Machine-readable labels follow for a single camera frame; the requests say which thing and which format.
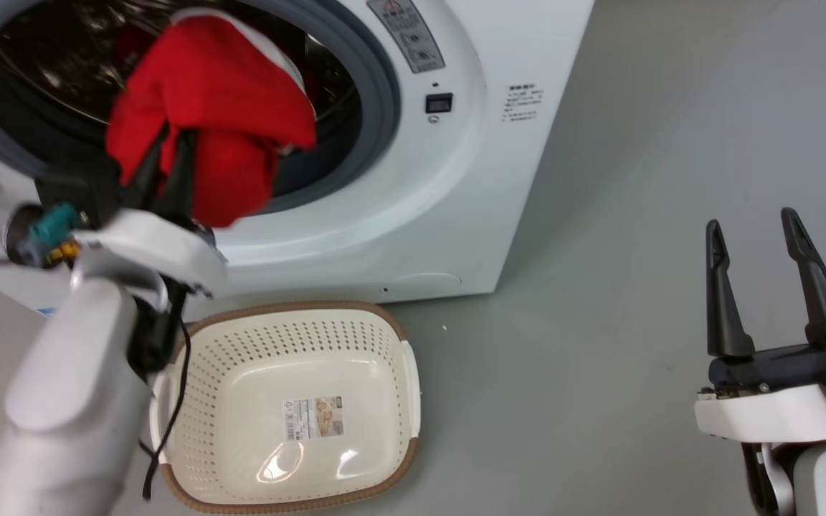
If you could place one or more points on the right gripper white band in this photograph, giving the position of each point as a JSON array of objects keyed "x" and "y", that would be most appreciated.
[{"x": 779, "y": 408}]

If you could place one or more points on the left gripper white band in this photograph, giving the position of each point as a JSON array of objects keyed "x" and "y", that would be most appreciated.
[{"x": 148, "y": 247}]

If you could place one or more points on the red garment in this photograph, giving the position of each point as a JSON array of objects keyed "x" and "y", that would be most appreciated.
[{"x": 226, "y": 107}]

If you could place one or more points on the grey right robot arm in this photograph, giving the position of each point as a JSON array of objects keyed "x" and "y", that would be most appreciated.
[{"x": 822, "y": 480}]

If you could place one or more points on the steel washing machine drum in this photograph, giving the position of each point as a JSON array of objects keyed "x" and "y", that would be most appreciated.
[{"x": 62, "y": 64}]

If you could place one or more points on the cream perforated laundry basket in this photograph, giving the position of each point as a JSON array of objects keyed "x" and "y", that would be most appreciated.
[{"x": 291, "y": 358}]

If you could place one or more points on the paper label in basket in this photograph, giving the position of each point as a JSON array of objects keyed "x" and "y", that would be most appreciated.
[{"x": 312, "y": 418}]

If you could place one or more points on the white front-load washing machine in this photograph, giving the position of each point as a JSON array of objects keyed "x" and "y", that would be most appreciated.
[{"x": 456, "y": 215}]

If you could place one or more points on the grey rubber door gasket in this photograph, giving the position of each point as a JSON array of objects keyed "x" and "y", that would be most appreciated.
[{"x": 383, "y": 107}]

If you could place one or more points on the grey warning sticker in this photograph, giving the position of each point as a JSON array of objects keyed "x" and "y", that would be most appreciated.
[{"x": 407, "y": 32}]

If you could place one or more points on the black door latch socket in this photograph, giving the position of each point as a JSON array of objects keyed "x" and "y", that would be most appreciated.
[{"x": 439, "y": 103}]

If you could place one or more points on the small printed text sticker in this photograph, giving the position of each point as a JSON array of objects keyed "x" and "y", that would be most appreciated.
[{"x": 523, "y": 102}]

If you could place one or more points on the left wrist camera teal connector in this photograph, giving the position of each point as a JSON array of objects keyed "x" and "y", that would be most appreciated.
[{"x": 51, "y": 233}]

